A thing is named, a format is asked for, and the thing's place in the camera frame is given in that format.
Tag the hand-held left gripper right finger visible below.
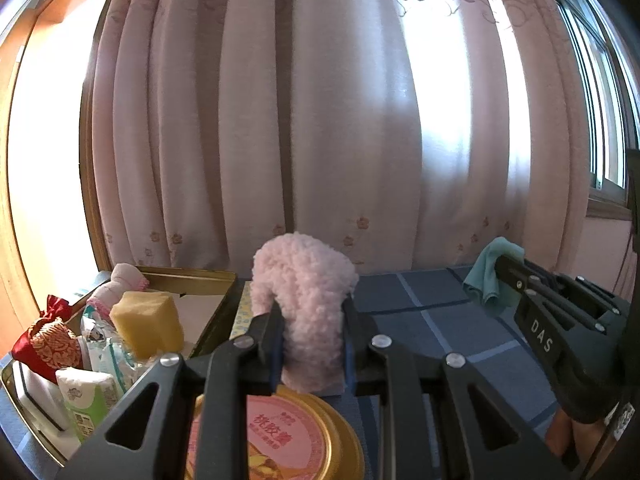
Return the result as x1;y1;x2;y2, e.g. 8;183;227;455
342;300;568;480

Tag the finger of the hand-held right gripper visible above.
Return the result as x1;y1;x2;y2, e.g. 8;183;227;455
494;252;556;311
522;260;626;311

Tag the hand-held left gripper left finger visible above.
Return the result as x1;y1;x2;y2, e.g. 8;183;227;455
55;310;286;480

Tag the teal cloth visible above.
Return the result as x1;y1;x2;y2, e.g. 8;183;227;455
462;238;526;317

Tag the pink fluffy cloth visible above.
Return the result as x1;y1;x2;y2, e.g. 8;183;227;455
249;231;360;394

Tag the gold rectangular tin box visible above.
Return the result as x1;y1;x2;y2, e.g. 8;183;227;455
0;265;239;467

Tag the yellow sponge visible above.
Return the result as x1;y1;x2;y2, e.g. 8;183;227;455
109;291;185;362

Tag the clear wet wipes pack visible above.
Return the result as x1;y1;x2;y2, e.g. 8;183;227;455
80;305;147;397

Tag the green tissue packet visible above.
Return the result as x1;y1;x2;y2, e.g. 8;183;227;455
55;367;119;447

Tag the red gold embroidered pouch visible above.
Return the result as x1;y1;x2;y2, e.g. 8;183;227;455
11;295;84;387

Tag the white sponge block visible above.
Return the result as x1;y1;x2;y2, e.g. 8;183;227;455
19;364;69;434

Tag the person's right hand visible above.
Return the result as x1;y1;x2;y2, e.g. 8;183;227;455
547;407;608;461

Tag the yellow dotted tissue pack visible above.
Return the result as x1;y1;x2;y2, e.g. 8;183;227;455
230;282;257;342

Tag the blue checked tablecloth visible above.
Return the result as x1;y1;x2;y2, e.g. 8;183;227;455
0;267;576;480

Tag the round gold lid pink label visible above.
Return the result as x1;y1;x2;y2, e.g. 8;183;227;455
185;385;366;480

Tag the pink floral curtain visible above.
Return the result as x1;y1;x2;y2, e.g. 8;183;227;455
80;0;603;281

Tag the window with metal frame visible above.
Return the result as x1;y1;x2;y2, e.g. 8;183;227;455
535;0;640;213

